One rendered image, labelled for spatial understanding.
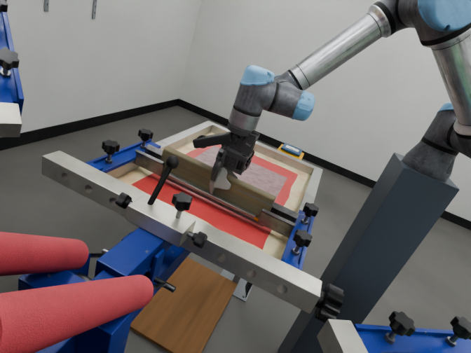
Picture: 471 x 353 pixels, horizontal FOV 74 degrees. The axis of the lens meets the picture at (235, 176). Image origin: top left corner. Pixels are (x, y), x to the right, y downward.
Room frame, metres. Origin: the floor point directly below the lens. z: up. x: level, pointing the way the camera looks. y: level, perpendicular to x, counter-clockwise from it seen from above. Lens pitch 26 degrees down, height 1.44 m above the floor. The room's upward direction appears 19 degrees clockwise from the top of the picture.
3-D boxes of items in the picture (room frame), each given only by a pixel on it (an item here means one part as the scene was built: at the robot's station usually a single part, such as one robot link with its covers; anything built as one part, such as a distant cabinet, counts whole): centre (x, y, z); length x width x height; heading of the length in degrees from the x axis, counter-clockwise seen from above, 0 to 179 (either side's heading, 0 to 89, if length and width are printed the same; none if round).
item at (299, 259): (0.71, -0.22, 0.98); 0.30 x 0.05 x 0.07; 168
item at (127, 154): (0.82, 0.33, 0.98); 0.30 x 0.05 x 0.07; 168
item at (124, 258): (0.45, 0.12, 1.02); 0.17 x 0.06 x 0.05; 168
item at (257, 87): (0.80, 0.03, 1.31); 0.09 x 0.08 x 0.11; 102
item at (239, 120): (0.80, 0.03, 1.23); 0.08 x 0.08 x 0.05
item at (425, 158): (1.07, -0.60, 1.25); 0.15 x 0.15 x 0.10
